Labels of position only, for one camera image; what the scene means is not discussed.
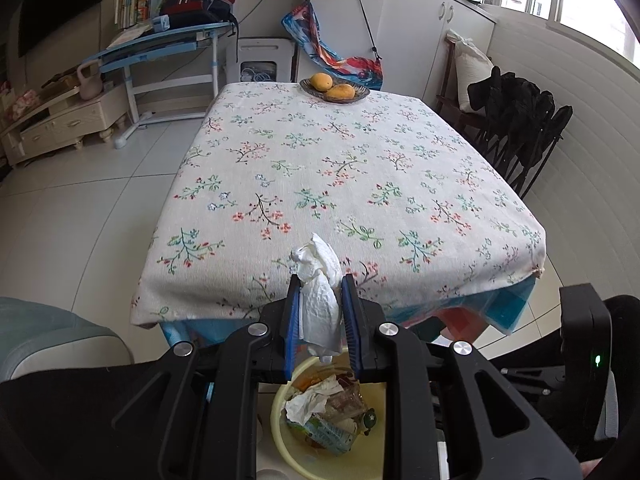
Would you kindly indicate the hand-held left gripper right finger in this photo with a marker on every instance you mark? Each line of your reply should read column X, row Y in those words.
column 351, row 330

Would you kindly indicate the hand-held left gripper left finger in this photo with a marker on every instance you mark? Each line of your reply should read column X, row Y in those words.
column 292, row 330

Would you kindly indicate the white tissue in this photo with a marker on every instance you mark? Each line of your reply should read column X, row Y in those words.
column 320, row 310

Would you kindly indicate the white paper bag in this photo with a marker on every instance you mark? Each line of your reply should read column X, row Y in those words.
column 307, row 402

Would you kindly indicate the clear plastic bottle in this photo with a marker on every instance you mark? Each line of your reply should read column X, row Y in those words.
column 325, row 432

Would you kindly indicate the yellow plastic basin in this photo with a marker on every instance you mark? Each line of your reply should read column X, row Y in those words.
column 367, row 452

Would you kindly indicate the blue patchwork blanket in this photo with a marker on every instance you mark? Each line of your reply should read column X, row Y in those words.
column 500, row 310

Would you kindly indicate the floral tablecloth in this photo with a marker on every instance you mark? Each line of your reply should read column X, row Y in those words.
column 325, row 170

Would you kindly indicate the black folding chairs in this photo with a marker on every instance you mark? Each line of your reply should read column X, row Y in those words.
column 525, row 155

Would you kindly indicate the person's black pants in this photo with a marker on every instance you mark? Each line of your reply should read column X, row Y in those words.
column 75, row 410

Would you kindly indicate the woven plate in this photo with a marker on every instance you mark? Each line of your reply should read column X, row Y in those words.
column 357, row 96

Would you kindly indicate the yellow mango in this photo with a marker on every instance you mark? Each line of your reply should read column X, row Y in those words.
column 339, row 93
column 321, row 81

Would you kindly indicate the wooden chair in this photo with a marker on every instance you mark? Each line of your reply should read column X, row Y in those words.
column 450, row 110

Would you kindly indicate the light blue seat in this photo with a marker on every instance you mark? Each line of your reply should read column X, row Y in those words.
column 50, row 335

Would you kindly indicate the black jacket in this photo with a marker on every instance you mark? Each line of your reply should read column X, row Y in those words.
column 510, row 95

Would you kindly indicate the white floor appliance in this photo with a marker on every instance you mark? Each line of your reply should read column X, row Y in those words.
column 257, row 57

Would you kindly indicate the colourful cloth bag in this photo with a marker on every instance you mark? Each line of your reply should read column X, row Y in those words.
column 325, row 55

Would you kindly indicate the white pillow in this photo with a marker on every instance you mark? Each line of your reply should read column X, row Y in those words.
column 470, row 75

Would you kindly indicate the white cabinet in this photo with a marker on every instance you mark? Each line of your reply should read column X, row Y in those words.
column 415, row 35

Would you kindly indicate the cream television cabinet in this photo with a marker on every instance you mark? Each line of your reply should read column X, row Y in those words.
column 65, row 120

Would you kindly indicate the blue study desk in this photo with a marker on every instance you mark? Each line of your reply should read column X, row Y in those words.
column 150, row 47

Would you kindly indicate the pink kettlebell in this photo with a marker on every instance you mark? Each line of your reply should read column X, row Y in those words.
column 90, row 85

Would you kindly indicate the window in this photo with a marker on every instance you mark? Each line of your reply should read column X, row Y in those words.
column 590, row 5

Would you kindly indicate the blue tissue box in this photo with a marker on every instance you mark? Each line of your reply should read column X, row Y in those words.
column 161, row 23

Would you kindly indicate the papers on desk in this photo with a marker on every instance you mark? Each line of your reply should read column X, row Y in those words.
column 130, row 34

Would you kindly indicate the dark striped backpack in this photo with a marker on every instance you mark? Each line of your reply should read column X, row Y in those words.
column 200, row 0

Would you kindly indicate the pink flower bundle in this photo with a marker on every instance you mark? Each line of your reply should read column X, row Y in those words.
column 24, row 104

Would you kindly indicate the row of books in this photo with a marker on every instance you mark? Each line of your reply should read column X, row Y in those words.
column 130, row 5

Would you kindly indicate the black television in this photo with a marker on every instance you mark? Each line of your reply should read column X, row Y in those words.
column 60, row 0

